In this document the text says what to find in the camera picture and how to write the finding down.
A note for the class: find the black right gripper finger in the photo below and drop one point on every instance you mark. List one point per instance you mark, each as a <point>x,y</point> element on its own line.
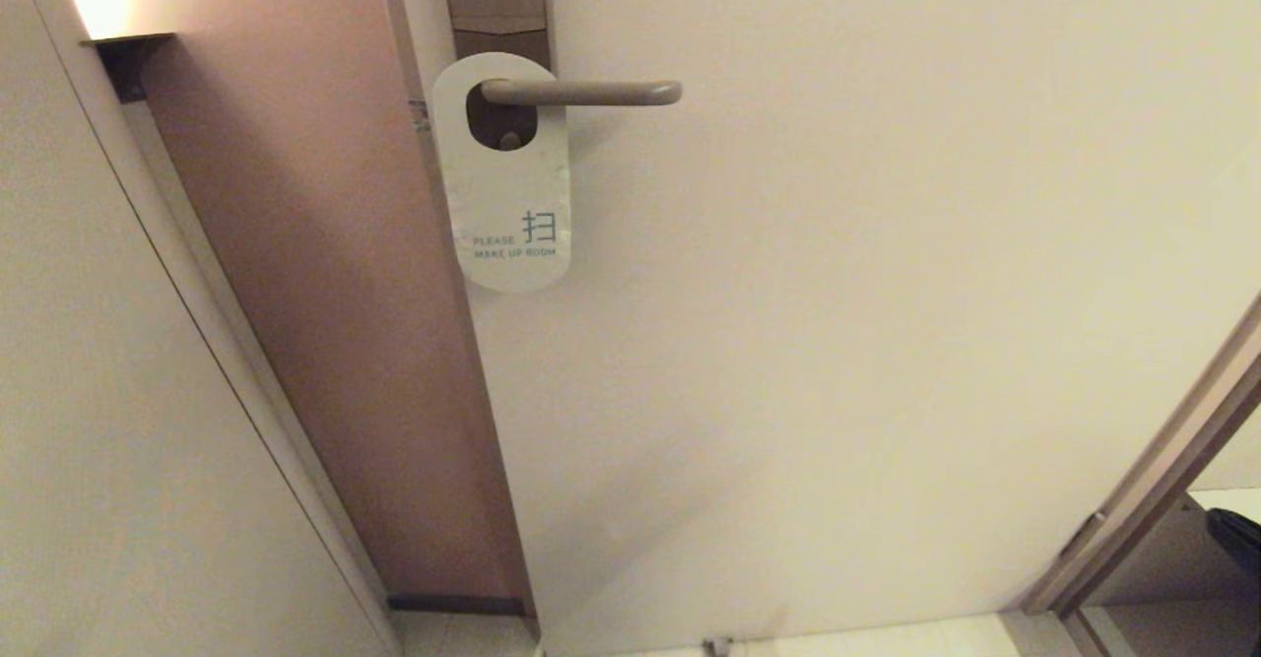
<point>1239,539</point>

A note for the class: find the blue and white door hanger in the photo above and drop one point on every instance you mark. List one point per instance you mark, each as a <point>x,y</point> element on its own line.
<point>507,194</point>

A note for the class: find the white room door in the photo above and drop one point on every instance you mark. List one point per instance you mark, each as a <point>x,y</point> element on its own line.
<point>837,342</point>

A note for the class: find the grey floor door stop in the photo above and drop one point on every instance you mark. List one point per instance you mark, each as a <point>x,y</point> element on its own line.
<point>718,648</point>

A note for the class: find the white shelf board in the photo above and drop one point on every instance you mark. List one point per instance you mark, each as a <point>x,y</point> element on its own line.
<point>1227,496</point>

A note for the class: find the brown door frame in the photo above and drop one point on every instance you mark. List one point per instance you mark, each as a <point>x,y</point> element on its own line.
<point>1153,480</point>

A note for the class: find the black wall lamp bracket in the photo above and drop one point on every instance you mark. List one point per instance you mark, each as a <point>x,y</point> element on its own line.
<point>133,61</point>

